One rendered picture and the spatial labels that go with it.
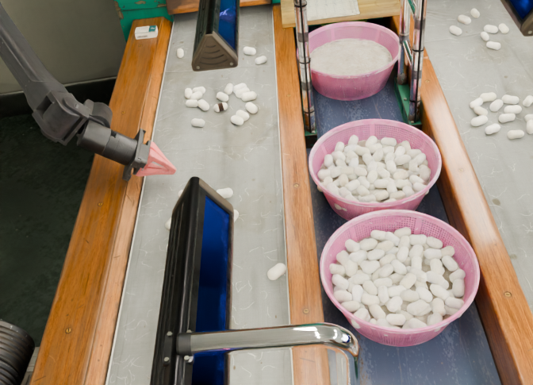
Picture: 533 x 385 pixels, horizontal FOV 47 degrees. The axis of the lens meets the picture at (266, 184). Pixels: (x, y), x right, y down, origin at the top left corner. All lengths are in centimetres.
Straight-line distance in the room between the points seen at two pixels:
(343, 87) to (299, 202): 45
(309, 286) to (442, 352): 24
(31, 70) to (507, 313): 96
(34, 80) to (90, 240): 33
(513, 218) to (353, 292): 34
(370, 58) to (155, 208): 70
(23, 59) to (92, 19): 154
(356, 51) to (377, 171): 48
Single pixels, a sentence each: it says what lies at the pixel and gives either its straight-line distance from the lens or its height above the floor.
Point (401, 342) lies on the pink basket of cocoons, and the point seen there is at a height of 70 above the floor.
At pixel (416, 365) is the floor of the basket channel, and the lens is 109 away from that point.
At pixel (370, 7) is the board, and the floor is 78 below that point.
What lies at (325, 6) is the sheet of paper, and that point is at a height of 78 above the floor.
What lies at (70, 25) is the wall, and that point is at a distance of 287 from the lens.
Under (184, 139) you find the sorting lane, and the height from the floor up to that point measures 74.
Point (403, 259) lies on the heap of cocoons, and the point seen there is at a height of 74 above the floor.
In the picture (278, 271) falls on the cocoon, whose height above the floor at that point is 76.
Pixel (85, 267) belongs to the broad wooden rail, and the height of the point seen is 76.
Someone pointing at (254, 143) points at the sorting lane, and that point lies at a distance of 139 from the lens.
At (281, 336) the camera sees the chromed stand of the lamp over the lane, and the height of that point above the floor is 112.
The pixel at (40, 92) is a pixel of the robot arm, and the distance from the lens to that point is 128.
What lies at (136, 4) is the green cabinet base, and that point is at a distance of 193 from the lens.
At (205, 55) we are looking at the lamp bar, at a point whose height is 107.
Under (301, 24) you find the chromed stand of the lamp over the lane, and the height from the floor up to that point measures 99.
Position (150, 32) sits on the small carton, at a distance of 181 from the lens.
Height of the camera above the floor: 161
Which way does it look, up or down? 43 degrees down
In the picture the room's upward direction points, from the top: 9 degrees counter-clockwise
